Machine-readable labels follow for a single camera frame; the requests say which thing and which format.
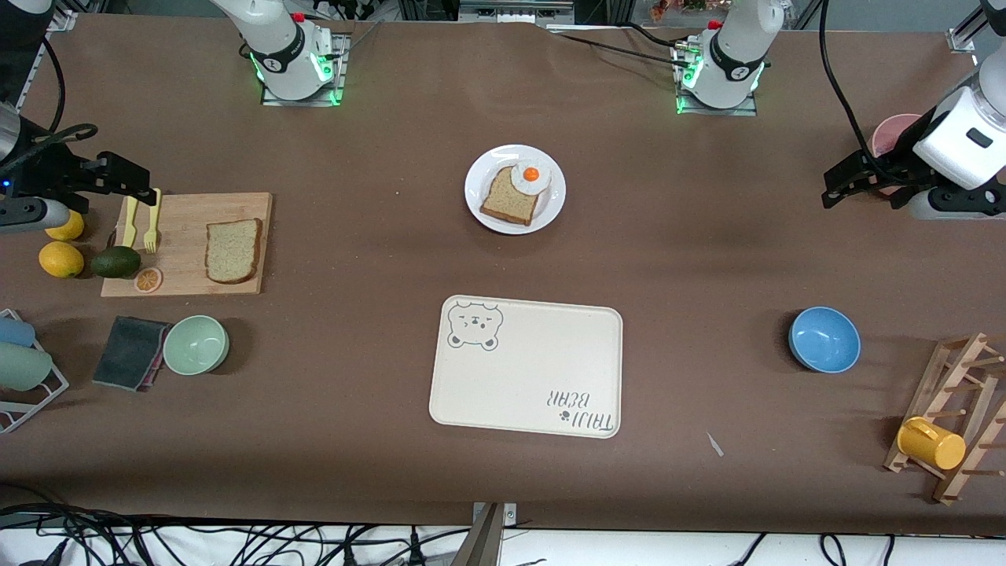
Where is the yellow plastic knife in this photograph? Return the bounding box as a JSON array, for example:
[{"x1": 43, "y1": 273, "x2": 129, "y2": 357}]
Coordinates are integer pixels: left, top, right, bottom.
[{"x1": 118, "y1": 195, "x2": 140, "y2": 249}]

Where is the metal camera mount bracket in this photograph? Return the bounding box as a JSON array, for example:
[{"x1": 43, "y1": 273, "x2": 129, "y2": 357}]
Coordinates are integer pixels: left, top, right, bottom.
[{"x1": 452, "y1": 502, "x2": 518, "y2": 566}]

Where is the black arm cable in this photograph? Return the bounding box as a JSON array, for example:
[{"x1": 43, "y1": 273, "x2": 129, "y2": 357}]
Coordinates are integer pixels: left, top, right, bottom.
[
  {"x1": 30, "y1": 38, "x2": 100, "y2": 152},
  {"x1": 817, "y1": 0, "x2": 889, "y2": 170}
]

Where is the wooden mug rack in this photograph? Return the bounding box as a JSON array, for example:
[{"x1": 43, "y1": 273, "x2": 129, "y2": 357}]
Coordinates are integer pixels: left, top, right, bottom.
[{"x1": 883, "y1": 333, "x2": 1006, "y2": 505}]

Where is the round white plate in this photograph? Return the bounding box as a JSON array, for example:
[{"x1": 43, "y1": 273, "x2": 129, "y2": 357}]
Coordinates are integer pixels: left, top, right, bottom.
[{"x1": 464, "y1": 145, "x2": 567, "y2": 236}]

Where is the light blue cup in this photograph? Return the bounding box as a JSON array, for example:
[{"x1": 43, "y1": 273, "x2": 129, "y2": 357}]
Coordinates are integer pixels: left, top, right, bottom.
[{"x1": 0, "y1": 316, "x2": 37, "y2": 348}]

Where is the yellow lemon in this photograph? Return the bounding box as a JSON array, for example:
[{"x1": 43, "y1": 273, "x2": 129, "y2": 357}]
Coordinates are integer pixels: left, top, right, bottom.
[
  {"x1": 39, "y1": 241, "x2": 85, "y2": 279},
  {"x1": 45, "y1": 209, "x2": 85, "y2": 242}
]

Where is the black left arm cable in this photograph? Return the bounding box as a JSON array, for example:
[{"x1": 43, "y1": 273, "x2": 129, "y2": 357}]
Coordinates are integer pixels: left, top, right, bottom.
[{"x1": 817, "y1": 0, "x2": 889, "y2": 170}]

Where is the black table cable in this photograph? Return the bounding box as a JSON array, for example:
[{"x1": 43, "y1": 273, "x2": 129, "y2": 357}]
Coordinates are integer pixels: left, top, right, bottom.
[{"x1": 549, "y1": 22, "x2": 702, "y2": 72}]

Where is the cream bear print tray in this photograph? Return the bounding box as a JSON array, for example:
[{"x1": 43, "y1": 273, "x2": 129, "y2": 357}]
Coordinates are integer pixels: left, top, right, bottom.
[{"x1": 428, "y1": 295, "x2": 623, "y2": 439}]

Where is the toy fried egg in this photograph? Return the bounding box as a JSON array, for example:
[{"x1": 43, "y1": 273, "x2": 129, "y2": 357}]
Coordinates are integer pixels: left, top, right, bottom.
[{"x1": 511, "y1": 161, "x2": 553, "y2": 197}]

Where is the pink bowl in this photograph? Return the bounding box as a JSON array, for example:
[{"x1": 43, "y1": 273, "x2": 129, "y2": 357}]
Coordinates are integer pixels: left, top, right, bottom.
[{"x1": 871, "y1": 114, "x2": 925, "y2": 197}]

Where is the yellow mug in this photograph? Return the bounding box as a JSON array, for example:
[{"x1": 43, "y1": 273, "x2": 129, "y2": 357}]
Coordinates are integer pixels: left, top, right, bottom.
[{"x1": 897, "y1": 417, "x2": 967, "y2": 471}]

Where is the blue bowl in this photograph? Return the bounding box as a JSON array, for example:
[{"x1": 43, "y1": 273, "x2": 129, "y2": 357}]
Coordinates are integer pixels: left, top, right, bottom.
[{"x1": 788, "y1": 307, "x2": 861, "y2": 374}]

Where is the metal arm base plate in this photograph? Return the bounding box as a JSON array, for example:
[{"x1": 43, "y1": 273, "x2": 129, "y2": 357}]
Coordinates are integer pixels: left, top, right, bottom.
[
  {"x1": 261, "y1": 31, "x2": 347, "y2": 107},
  {"x1": 674, "y1": 41, "x2": 759, "y2": 117}
]

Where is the yellow plastic fork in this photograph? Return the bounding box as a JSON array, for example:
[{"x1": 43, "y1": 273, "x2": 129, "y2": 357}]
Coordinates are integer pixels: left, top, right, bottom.
[{"x1": 144, "y1": 189, "x2": 163, "y2": 255}]

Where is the white wire rack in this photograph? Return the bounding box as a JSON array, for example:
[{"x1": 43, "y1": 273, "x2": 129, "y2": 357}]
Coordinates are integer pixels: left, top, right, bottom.
[{"x1": 0, "y1": 309, "x2": 70, "y2": 435}]

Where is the brown bread slice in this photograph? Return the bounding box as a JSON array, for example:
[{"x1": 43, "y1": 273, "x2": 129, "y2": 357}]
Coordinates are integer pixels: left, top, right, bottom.
[
  {"x1": 205, "y1": 218, "x2": 263, "y2": 285},
  {"x1": 480, "y1": 167, "x2": 543, "y2": 227}
]

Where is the aluminium frame profile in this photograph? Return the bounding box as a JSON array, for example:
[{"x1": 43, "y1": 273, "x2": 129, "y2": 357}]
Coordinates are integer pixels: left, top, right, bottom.
[{"x1": 947, "y1": 0, "x2": 993, "y2": 53}]

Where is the bamboo cutting board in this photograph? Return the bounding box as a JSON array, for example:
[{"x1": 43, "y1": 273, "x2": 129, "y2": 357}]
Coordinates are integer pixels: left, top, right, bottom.
[{"x1": 101, "y1": 193, "x2": 274, "y2": 298}]

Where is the pale green bowl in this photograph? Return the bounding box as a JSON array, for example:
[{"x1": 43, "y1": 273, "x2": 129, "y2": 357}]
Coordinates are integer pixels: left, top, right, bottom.
[{"x1": 163, "y1": 315, "x2": 230, "y2": 376}]

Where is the black cable bundle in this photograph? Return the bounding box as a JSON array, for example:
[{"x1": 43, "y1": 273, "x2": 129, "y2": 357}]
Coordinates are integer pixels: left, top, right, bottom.
[{"x1": 0, "y1": 503, "x2": 474, "y2": 566}]

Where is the dark green avocado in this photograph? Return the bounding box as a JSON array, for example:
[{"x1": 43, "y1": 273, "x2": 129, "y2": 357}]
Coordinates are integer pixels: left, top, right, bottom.
[{"x1": 90, "y1": 246, "x2": 143, "y2": 279}]

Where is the sage green cup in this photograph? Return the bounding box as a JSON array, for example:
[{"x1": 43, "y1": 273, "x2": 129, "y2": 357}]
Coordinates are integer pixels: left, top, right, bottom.
[{"x1": 0, "y1": 343, "x2": 53, "y2": 392}]

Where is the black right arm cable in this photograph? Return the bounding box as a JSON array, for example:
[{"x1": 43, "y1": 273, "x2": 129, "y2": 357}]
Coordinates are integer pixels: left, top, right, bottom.
[{"x1": 30, "y1": 38, "x2": 100, "y2": 152}]

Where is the dark grey sponge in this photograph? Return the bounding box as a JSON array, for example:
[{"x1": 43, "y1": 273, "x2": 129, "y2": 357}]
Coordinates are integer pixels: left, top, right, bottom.
[{"x1": 92, "y1": 316, "x2": 172, "y2": 392}]

